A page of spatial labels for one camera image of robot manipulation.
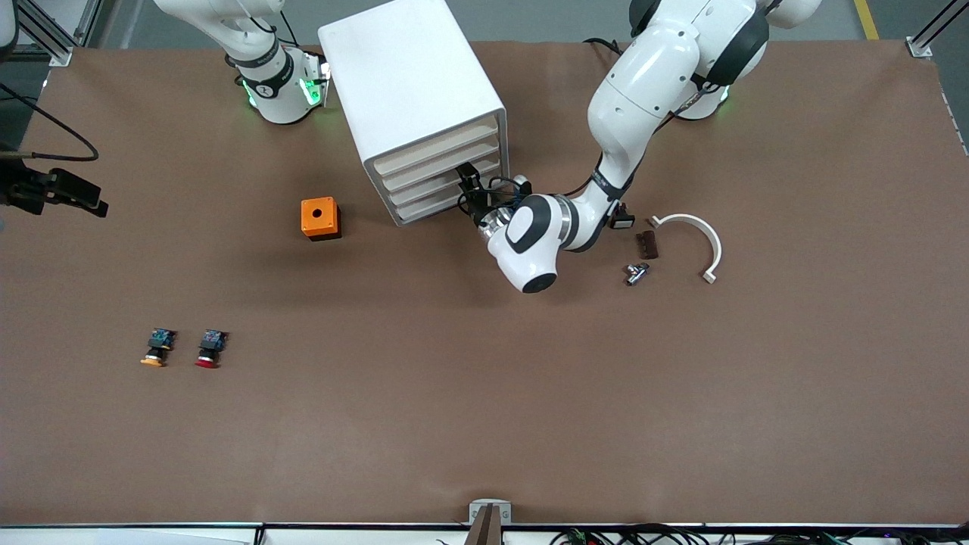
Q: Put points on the yellow push button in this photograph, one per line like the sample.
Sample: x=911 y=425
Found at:
x=157 y=348

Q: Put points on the brown pointed bar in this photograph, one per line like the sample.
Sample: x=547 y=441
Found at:
x=487 y=530

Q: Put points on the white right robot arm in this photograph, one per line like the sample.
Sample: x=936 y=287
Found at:
x=276 y=91

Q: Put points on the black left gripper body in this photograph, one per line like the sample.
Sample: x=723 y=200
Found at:
x=479 y=204

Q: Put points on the red push button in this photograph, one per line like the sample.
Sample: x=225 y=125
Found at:
x=210 y=350

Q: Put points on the white table edge rail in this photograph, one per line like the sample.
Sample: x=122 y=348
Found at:
x=113 y=536

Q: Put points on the grey metal bracket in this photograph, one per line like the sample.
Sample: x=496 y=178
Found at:
x=477 y=511

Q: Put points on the white square push button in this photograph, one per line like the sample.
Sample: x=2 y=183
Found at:
x=623 y=222

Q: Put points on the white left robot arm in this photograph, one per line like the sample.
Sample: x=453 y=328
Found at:
x=643 y=83

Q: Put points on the aluminium frame post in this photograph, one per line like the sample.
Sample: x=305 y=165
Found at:
x=920 y=47
x=57 y=49

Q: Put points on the white semicircular pipe clamp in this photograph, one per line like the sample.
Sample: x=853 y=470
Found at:
x=711 y=238

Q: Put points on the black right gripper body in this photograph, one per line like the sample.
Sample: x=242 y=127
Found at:
x=23 y=191

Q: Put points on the brown cylinder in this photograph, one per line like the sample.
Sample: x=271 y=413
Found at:
x=647 y=245

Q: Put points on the orange box with hole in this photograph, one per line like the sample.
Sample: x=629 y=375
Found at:
x=318 y=216

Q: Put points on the chrome valve fitting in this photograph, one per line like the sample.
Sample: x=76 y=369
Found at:
x=636 y=274

